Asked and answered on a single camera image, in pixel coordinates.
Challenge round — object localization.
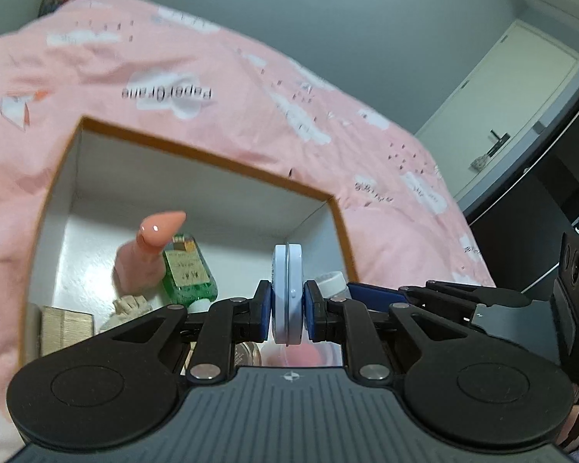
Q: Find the white round mint tin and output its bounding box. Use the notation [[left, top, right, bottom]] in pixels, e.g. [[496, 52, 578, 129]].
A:
[[272, 243, 303, 346]]

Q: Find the white bottle cap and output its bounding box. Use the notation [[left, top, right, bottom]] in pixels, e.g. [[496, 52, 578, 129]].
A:
[[315, 271, 347, 299]]

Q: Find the pink cloud print blanket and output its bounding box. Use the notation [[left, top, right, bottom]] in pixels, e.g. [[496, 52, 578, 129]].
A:
[[0, 0, 498, 463]]

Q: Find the white door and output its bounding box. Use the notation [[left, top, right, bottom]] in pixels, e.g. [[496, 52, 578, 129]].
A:
[[417, 20, 579, 201]]

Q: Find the black door handle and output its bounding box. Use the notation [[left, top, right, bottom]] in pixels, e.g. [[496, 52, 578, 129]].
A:
[[486, 131, 510, 159]]

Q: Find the gold round tin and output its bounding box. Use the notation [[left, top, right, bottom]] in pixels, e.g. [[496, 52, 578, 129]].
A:
[[234, 342, 261, 368]]

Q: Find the clear jar with pink sponge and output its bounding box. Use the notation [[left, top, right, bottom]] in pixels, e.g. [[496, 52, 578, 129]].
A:
[[260, 341, 342, 368]]

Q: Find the orange cardboard box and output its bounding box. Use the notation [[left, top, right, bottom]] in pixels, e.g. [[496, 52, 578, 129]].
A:
[[20, 118, 357, 362]]

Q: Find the pink cone shaped toy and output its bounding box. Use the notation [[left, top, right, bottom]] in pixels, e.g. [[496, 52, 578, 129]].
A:
[[113, 211, 187, 295]]

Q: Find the green sanitizer bottle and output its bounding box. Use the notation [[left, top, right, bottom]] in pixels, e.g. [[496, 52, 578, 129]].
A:
[[162, 233, 218, 314]]

